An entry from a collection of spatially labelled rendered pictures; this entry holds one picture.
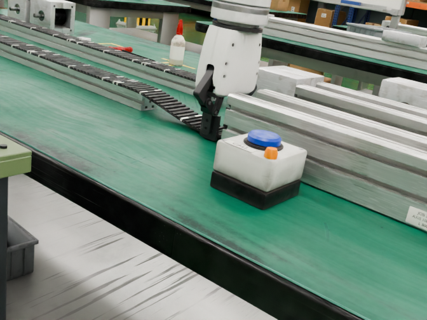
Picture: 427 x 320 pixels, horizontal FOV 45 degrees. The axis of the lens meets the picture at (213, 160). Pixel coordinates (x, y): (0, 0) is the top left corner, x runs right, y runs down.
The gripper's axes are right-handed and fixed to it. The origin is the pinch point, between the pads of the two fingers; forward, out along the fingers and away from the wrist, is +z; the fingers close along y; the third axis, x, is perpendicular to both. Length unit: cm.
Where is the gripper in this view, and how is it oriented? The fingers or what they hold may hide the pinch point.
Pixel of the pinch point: (221, 124)
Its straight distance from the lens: 81.2
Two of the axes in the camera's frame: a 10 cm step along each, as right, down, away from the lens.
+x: 7.6, 3.2, -5.6
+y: -6.3, 1.7, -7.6
